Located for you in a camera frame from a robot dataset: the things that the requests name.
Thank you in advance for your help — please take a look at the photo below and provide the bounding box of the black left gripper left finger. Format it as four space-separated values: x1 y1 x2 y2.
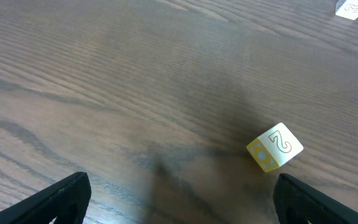
0 172 91 224

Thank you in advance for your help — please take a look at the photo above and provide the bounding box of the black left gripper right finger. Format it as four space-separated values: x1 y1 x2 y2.
273 173 358 224

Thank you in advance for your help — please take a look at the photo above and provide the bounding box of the plain wooden block left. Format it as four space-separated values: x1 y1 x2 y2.
246 123 304 172

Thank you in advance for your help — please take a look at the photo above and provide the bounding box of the blue letter P block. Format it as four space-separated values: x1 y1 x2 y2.
335 0 358 21

